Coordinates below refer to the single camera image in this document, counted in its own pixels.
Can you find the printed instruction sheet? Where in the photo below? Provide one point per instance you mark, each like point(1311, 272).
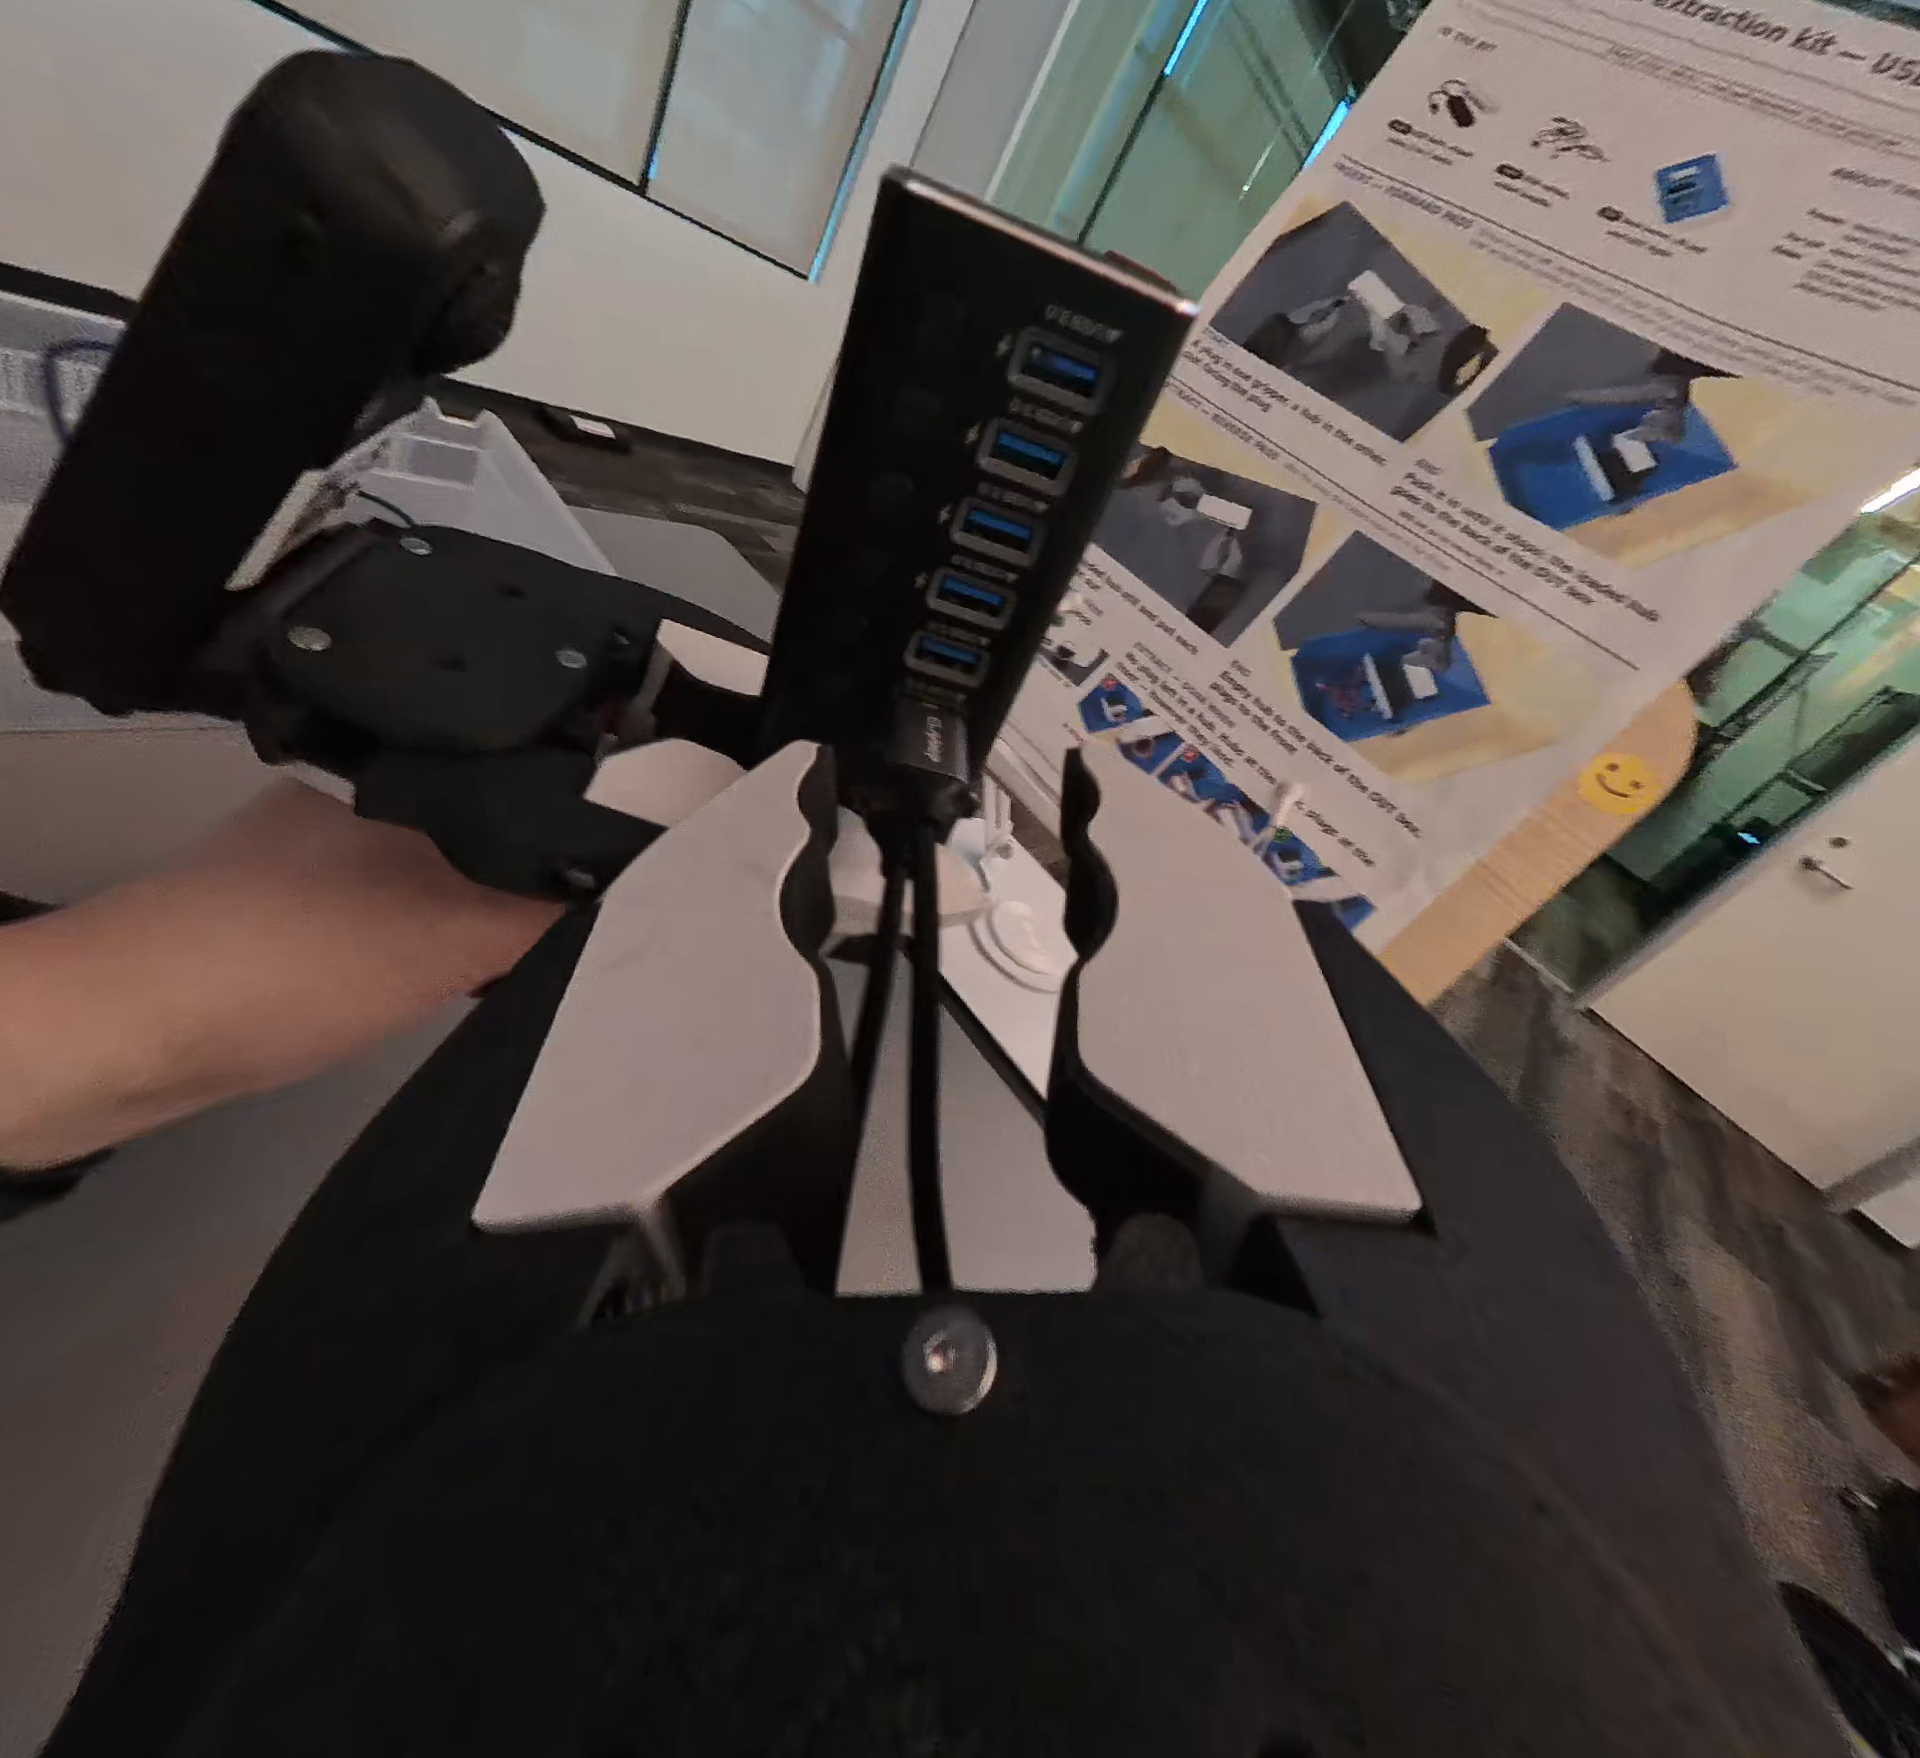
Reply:
point(1650, 213)

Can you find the clear plastic bin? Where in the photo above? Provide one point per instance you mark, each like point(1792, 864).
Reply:
point(495, 483)

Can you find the person's left forearm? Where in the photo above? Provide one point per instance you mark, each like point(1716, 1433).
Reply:
point(136, 1024)

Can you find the yellow smiley sticker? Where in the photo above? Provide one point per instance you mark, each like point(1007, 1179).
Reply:
point(1617, 784)

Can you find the black metal shelf rack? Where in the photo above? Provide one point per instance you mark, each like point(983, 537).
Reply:
point(1799, 739)

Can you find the white stand base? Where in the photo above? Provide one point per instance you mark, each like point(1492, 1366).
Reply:
point(1021, 941)

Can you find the person's left hand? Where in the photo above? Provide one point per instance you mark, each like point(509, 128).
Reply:
point(436, 934)

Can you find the black hub silver rim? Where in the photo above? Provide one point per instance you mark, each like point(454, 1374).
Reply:
point(900, 514)

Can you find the black wrist band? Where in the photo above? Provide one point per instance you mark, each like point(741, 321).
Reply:
point(44, 1185)

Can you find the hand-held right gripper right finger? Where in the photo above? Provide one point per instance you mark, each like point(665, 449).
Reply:
point(1231, 1024)

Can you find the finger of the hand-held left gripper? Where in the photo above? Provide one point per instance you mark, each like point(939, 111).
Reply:
point(667, 777)

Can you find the white door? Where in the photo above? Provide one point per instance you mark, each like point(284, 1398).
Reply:
point(1769, 1010)

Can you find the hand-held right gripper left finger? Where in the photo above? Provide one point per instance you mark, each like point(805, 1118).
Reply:
point(675, 1010)

